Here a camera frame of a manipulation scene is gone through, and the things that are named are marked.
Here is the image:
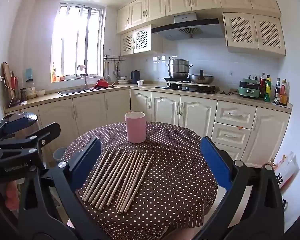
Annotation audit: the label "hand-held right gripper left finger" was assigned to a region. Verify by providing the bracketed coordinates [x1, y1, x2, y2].
[16, 137, 110, 240]

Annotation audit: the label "pale board under pots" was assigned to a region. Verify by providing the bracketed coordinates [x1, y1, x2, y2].
[167, 82, 211, 87]

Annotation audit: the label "black range hood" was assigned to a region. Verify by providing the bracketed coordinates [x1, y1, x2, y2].
[151, 14, 225, 41]

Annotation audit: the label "metal wok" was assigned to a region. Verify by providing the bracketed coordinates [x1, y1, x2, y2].
[188, 70, 215, 84]

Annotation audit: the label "hanging metal spatula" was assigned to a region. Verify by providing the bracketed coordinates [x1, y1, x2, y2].
[113, 60, 121, 80]

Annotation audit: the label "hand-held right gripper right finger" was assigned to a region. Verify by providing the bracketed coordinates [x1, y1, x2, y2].
[195, 136, 285, 240]

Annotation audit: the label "glass jar with white lid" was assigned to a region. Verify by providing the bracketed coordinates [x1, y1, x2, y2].
[26, 79, 36, 99]

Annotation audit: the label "stainless steel steamer pot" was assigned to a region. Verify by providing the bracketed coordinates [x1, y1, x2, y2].
[166, 56, 193, 79]

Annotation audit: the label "dark sauce bottle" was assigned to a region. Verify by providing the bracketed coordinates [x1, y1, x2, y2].
[274, 77, 281, 105]

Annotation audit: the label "white rice bag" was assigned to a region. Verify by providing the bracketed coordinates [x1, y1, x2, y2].
[274, 152, 297, 193]

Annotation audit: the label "black gas hob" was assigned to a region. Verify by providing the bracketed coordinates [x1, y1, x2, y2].
[154, 81, 220, 95]

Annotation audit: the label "green electric cooker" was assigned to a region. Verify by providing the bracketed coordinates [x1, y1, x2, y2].
[238, 78, 261, 99]

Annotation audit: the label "metal utensil rail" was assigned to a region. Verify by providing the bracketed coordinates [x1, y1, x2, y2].
[103, 54, 126, 62]

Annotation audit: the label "cream lattice-door wall cabinet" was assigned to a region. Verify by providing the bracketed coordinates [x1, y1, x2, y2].
[222, 12, 287, 57]
[120, 25, 164, 56]

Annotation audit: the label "stainless steel sink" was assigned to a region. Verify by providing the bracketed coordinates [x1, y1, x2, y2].
[57, 87, 97, 96]

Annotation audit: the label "cream upper wall cabinets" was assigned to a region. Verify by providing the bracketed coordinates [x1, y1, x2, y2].
[116, 0, 282, 34]

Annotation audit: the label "stainless steel rice cooker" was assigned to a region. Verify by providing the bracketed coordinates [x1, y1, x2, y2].
[4, 111, 39, 132]

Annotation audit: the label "pink cylindrical cup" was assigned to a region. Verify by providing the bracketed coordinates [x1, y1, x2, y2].
[125, 112, 147, 143]

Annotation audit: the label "metal kitchen faucet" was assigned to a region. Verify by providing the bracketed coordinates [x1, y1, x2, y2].
[80, 65, 90, 91]

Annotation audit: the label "cream cabinet drawer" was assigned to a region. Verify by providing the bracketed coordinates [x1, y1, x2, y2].
[214, 142, 246, 161]
[216, 100, 257, 128]
[211, 122, 252, 149]

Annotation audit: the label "kitchen window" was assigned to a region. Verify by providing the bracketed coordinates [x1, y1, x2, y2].
[51, 3, 103, 82]

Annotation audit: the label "hanging metal ladle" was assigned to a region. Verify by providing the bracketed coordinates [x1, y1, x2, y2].
[103, 60, 110, 81]

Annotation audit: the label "white charger with cable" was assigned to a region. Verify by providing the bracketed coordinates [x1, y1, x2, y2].
[0, 76, 17, 105]

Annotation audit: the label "wooden cutting board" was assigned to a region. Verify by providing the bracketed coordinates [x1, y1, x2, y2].
[2, 62, 14, 101]

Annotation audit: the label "brown polka-dot tablecloth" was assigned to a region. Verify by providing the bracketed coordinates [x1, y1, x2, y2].
[62, 121, 218, 240]

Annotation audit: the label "cream base cabinets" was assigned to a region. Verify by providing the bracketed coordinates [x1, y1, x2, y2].
[5, 87, 291, 167]

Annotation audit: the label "red plastic container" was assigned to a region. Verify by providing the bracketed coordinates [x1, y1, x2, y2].
[93, 79, 110, 89]

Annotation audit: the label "amber sauce bottle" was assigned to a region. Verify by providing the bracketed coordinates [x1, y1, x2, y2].
[280, 79, 289, 106]

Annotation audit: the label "red package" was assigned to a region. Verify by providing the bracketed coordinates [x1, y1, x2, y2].
[10, 71, 19, 98]

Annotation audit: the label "group of wooden chopsticks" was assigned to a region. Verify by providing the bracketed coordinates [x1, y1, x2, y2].
[82, 146, 154, 214]

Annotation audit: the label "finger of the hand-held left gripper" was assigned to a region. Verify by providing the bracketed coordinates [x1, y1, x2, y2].
[0, 122, 61, 167]
[0, 116, 32, 143]

